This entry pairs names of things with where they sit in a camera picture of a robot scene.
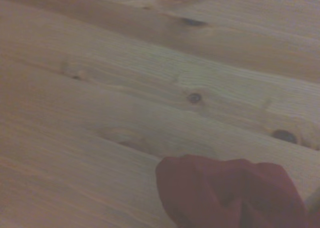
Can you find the rust red shorts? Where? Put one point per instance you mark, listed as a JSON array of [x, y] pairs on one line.
[[212, 193]]

